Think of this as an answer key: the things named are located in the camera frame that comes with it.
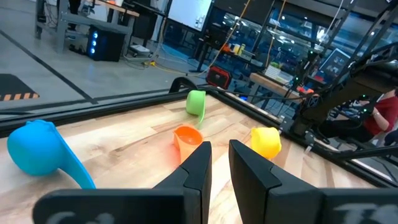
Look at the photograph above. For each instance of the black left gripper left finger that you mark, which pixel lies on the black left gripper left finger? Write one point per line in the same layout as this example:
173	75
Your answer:
130	205

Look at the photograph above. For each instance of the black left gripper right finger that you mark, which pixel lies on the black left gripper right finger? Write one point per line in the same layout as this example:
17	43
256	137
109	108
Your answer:
280	202

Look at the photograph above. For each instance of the yellow measuring cup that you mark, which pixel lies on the yellow measuring cup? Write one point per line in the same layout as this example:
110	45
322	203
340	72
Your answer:
265	141

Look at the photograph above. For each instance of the light blue measuring cup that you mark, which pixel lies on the light blue measuring cup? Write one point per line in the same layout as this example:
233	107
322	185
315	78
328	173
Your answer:
37	149

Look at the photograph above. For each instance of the green measuring cup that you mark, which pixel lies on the green measuring cup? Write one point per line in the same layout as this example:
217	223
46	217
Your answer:
195	102

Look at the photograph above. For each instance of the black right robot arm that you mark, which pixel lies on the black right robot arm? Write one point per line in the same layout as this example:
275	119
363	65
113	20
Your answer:
335	93

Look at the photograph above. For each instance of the orange measuring cup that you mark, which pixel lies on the orange measuring cup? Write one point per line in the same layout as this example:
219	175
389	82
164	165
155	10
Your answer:
186	140

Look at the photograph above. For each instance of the wooden side table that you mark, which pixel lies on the wooden side table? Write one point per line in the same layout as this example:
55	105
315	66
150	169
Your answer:
270	84

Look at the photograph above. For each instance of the person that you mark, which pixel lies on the person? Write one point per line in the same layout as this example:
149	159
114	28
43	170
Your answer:
385	115

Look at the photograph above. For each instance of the red and black box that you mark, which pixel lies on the red and black box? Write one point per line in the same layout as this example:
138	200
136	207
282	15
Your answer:
218	77

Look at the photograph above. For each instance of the black framed monitor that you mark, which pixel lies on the black framed monitor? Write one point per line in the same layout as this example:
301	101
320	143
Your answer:
334	62

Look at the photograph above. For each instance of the black computer tower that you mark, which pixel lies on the black computer tower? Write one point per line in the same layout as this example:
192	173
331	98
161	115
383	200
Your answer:
105	43

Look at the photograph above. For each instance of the black hazard-striped floor mat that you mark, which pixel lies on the black hazard-striped floor mat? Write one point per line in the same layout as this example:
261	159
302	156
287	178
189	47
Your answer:
12	87

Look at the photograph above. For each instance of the grey metal workbench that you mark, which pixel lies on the grey metal workbench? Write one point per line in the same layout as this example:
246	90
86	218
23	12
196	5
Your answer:
93	25

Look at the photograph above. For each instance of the white wall screen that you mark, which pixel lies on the white wall screen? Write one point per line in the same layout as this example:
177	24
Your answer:
188	12

